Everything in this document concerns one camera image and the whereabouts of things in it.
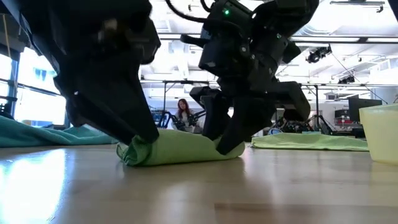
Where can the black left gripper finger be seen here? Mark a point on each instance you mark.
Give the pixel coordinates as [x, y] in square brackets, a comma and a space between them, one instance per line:
[93, 102]
[136, 109]

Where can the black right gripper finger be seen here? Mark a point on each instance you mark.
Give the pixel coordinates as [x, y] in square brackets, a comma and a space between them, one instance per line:
[258, 118]
[217, 112]

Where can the green microfiber towel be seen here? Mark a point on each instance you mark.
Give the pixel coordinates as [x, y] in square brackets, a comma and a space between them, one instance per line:
[174, 147]
[311, 141]

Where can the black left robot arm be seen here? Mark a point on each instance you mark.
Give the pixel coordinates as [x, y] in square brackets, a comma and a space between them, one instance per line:
[37, 31]

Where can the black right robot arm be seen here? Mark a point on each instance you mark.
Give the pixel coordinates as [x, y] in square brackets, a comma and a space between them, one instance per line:
[280, 18]

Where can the black background robot arm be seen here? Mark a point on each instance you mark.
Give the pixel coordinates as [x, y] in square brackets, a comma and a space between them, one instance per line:
[164, 119]
[197, 118]

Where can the teal microfiber towel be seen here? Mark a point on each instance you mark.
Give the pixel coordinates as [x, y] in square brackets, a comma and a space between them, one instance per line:
[25, 135]

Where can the yellow translucent plastic basket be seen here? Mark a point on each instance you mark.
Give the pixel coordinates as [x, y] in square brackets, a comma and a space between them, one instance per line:
[382, 137]

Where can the white blue round object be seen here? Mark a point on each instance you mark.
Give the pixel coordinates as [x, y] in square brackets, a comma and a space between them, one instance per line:
[275, 131]

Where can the person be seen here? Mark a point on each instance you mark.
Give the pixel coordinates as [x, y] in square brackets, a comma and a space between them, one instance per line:
[183, 113]

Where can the bright window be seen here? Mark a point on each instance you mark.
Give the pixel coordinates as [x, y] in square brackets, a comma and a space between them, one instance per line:
[37, 105]

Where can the black monitor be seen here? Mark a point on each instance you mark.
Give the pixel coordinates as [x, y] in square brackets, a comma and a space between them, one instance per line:
[363, 109]

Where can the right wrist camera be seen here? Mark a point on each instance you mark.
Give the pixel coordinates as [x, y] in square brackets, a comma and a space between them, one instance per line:
[217, 59]

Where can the black workstation frame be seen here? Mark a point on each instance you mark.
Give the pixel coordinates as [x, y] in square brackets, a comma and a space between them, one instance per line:
[174, 82]
[316, 99]

